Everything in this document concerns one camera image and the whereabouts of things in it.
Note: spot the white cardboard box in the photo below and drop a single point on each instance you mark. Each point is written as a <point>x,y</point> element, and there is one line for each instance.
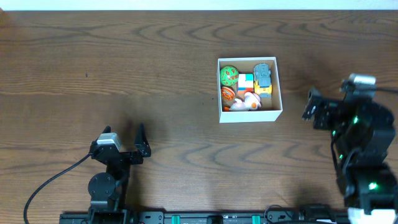
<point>270,108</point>

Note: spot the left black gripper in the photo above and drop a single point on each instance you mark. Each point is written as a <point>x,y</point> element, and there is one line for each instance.
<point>125,156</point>

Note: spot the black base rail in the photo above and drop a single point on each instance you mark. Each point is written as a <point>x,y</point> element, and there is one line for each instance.
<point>275,214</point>

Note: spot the white pink duck toy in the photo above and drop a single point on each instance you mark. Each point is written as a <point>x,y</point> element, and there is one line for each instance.
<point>251,102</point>

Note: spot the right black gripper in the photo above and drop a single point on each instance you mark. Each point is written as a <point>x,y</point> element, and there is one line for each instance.
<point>329,109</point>

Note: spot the multicolour puzzle cube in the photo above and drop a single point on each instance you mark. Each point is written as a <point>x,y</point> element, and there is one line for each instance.
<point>245,83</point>

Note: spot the green ball with red numbers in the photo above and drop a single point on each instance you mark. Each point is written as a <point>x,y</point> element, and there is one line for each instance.
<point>229,75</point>

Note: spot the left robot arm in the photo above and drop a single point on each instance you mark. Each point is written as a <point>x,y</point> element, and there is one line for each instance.
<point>108,189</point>

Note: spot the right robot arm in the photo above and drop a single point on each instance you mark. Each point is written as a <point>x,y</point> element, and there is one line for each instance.
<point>361,132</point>

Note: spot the orange round toy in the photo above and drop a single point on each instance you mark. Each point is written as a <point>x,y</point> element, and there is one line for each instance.
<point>227,93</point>

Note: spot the yellow grey toy truck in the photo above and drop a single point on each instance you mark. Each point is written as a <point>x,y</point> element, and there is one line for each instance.
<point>262,80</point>

